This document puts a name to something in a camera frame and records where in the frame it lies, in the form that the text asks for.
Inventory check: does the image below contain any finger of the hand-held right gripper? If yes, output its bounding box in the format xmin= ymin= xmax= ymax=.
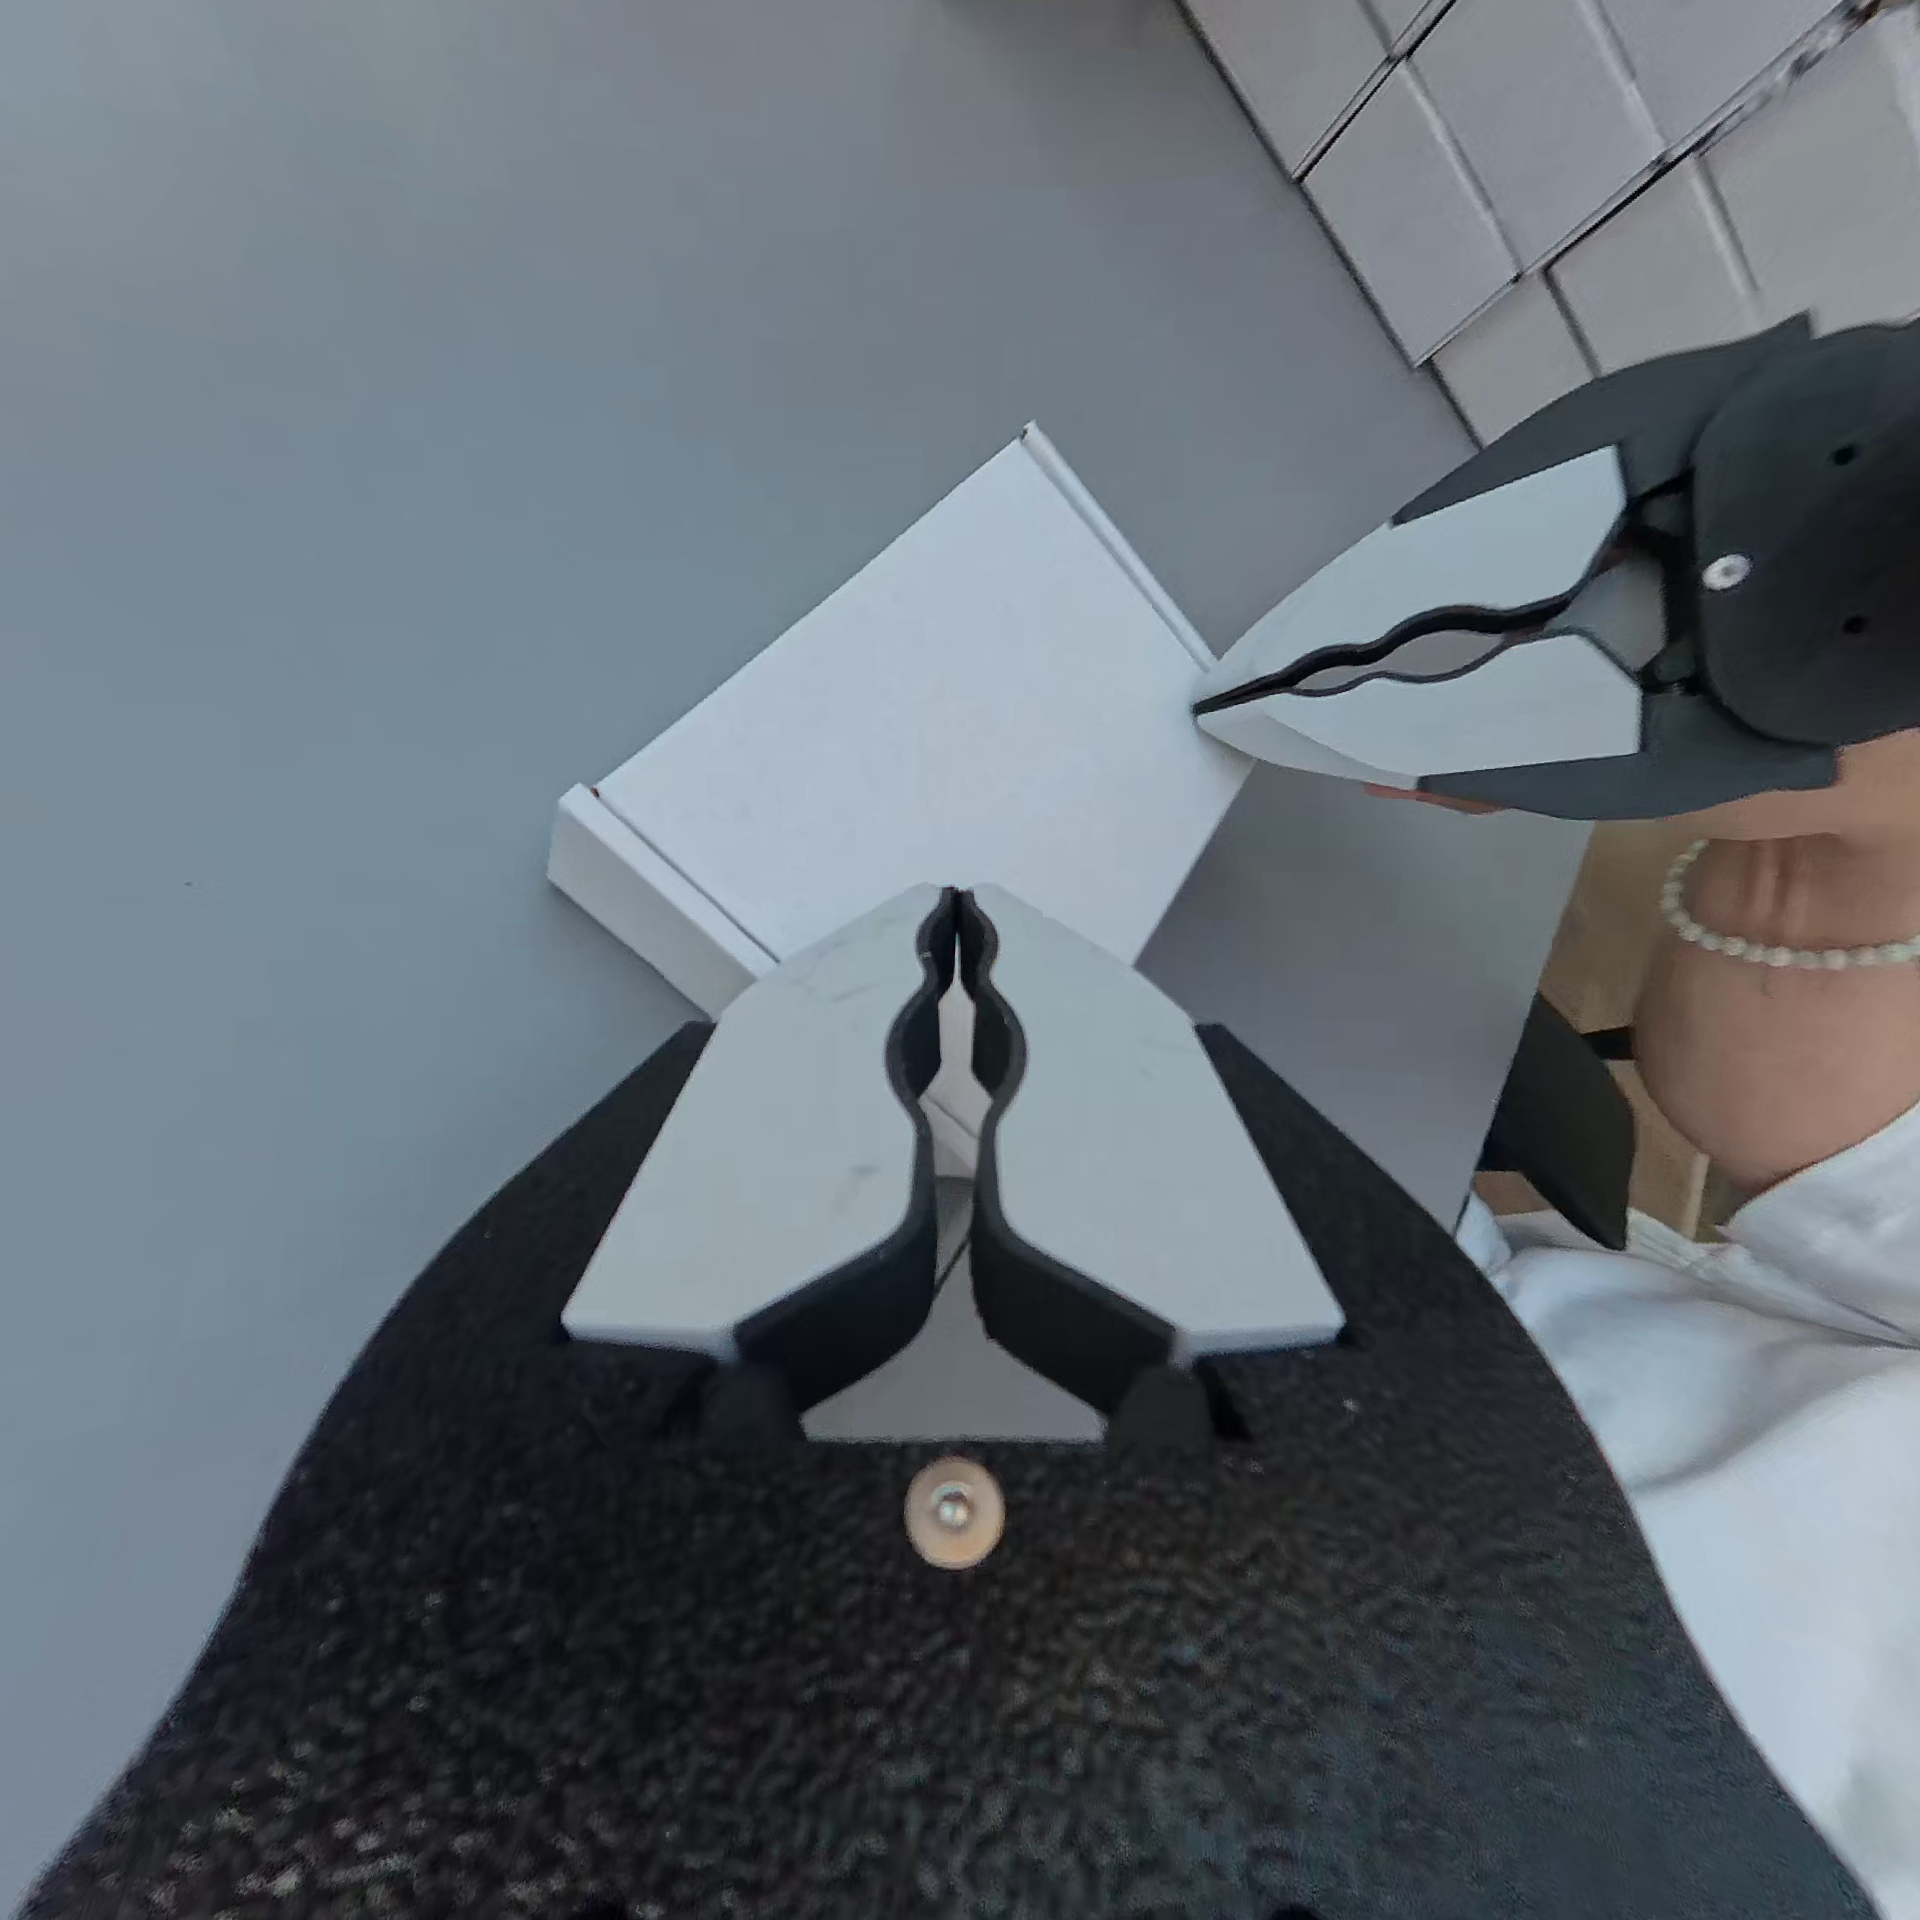
xmin=1196 ymin=633 xmax=1653 ymax=784
xmin=1196 ymin=442 xmax=1647 ymax=703

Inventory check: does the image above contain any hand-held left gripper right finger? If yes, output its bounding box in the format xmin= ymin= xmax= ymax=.
xmin=957 ymin=883 xmax=1347 ymax=1431

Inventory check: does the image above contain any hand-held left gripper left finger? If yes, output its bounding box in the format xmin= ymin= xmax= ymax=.
xmin=561 ymin=883 xmax=963 ymax=1412

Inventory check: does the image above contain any white cardboard box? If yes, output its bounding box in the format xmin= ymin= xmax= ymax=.
xmin=547 ymin=424 xmax=1259 ymax=1186

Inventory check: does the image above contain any person's right forearm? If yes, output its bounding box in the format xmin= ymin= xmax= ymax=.
xmin=1627 ymin=886 xmax=1920 ymax=1202

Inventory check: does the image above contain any person's right hand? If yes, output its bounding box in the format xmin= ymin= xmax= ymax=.
xmin=1359 ymin=748 xmax=1920 ymax=939

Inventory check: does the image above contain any wood and black chair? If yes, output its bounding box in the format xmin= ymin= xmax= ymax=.
xmin=1476 ymin=816 xmax=1718 ymax=1255

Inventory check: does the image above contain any stack of white boxes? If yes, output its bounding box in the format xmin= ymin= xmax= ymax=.
xmin=1177 ymin=0 xmax=1920 ymax=443

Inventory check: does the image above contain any pearl bracelet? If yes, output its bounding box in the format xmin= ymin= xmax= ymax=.
xmin=1657 ymin=836 xmax=1920 ymax=974

